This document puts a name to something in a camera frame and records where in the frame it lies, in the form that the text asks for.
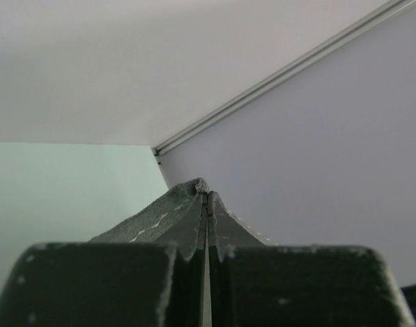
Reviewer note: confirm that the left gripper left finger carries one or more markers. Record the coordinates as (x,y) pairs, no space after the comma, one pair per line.
(160,283)

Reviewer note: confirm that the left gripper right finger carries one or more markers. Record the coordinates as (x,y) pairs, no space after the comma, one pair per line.
(255,284)

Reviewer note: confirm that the grey cloth napkin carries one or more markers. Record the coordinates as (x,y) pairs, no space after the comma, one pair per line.
(158,217)

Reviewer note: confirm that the right aluminium frame post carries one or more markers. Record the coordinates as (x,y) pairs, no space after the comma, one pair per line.
(362,26)

